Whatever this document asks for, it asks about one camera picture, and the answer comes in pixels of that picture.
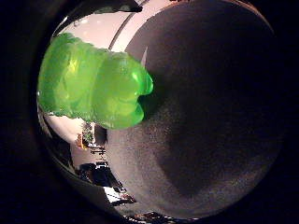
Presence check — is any green translucent plastic bottle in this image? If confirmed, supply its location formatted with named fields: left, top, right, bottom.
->
left=36, top=32, right=155, bottom=131

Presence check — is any green potted plant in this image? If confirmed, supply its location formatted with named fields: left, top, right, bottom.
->
left=81, top=122, right=96, bottom=147

